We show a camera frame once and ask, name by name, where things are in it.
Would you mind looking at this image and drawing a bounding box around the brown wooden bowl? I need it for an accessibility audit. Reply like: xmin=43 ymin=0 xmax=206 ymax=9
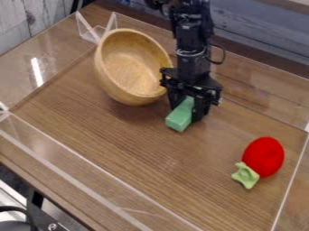
xmin=94 ymin=28 xmax=173 ymax=106

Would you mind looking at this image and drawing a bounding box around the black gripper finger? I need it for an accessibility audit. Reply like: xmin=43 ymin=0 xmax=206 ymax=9
xmin=168 ymin=88 xmax=186 ymax=109
xmin=192 ymin=96 xmax=212 ymax=122

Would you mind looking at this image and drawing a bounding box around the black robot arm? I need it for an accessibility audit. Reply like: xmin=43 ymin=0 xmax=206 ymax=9
xmin=144 ymin=0 xmax=226 ymax=122

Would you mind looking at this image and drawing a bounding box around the green rectangular block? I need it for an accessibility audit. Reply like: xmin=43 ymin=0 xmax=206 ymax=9
xmin=165 ymin=97 xmax=194 ymax=132

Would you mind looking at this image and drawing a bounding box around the clear acrylic corner bracket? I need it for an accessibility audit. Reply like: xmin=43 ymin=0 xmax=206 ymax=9
xmin=75 ymin=12 xmax=118 ymax=44

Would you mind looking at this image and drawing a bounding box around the light green plastic toy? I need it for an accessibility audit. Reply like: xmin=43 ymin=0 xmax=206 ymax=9
xmin=232 ymin=162 xmax=260 ymax=189

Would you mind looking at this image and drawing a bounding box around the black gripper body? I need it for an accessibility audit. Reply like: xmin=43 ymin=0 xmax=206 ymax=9
xmin=160 ymin=68 xmax=224 ymax=106

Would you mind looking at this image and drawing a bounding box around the black cable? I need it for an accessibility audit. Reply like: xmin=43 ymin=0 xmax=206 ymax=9
xmin=0 ymin=205 xmax=38 ymax=231

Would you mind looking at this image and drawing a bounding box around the red plush ball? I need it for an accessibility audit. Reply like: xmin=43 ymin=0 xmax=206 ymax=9
xmin=241 ymin=137 xmax=285 ymax=178

